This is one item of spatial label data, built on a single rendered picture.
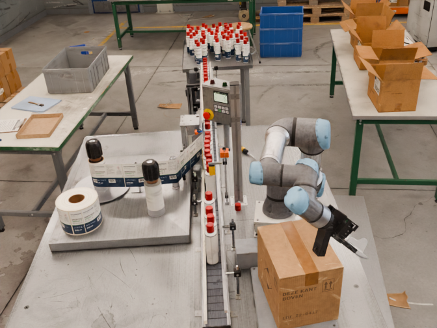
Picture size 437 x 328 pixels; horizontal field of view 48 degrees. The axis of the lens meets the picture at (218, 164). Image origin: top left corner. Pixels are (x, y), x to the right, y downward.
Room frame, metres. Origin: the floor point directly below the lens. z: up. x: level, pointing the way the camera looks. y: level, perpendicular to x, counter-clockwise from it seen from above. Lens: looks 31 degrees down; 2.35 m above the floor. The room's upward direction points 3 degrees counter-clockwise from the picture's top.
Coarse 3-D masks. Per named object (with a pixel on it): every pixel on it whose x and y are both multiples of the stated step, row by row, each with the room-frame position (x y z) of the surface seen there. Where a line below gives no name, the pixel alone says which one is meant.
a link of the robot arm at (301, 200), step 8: (288, 192) 1.24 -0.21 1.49; (296, 192) 1.22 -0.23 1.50; (304, 192) 1.21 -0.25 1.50; (312, 192) 1.23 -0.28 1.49; (288, 200) 1.21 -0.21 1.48; (296, 200) 1.19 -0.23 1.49; (304, 200) 1.19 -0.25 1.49; (312, 200) 1.21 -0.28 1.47; (296, 208) 1.18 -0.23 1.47; (304, 208) 1.18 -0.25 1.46; (312, 208) 1.19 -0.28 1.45; (320, 208) 1.21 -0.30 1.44; (304, 216) 1.19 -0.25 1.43; (312, 216) 1.19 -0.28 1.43; (320, 216) 1.20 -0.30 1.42
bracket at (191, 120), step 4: (180, 116) 2.56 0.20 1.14; (184, 116) 2.55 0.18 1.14; (188, 116) 2.55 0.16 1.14; (192, 116) 2.55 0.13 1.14; (196, 116) 2.54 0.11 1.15; (180, 120) 2.50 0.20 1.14; (184, 120) 2.50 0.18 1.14; (188, 120) 2.50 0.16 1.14; (192, 120) 2.50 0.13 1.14; (196, 120) 2.49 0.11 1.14; (180, 124) 2.46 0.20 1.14; (184, 124) 2.45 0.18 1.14; (188, 124) 2.45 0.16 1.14; (192, 124) 2.45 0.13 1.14; (196, 124) 2.44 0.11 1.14
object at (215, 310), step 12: (216, 156) 2.53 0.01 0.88; (204, 180) 2.27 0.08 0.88; (216, 180) 2.27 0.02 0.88; (216, 204) 2.04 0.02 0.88; (216, 216) 1.94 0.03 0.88; (216, 264) 1.60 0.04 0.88; (216, 276) 1.52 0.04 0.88; (216, 288) 1.45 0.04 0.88; (216, 300) 1.39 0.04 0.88; (216, 312) 1.33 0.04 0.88; (216, 324) 1.27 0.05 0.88
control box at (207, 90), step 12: (204, 84) 2.20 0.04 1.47; (216, 84) 2.19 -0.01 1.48; (228, 84) 2.18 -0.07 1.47; (240, 84) 2.18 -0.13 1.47; (204, 96) 2.19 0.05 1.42; (228, 96) 2.11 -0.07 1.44; (240, 96) 2.17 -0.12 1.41; (204, 108) 2.20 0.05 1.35; (240, 108) 2.17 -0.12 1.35; (216, 120) 2.16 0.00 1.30; (228, 120) 2.12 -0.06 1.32
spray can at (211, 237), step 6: (210, 222) 1.63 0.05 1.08; (210, 228) 1.60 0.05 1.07; (210, 234) 1.60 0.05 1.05; (216, 234) 1.61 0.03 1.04; (210, 240) 1.59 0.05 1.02; (216, 240) 1.60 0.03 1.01; (210, 246) 1.59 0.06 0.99; (216, 246) 1.60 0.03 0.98; (210, 252) 1.59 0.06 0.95; (216, 252) 1.60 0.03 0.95; (210, 258) 1.59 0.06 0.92; (216, 258) 1.60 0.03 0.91; (210, 264) 1.60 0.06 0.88
